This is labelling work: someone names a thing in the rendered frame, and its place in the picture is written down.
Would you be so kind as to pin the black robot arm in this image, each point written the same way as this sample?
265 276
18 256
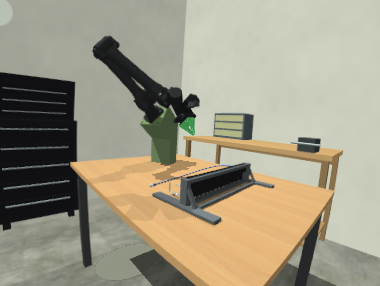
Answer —
152 88

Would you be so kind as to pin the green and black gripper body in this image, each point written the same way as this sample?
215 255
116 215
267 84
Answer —
182 116

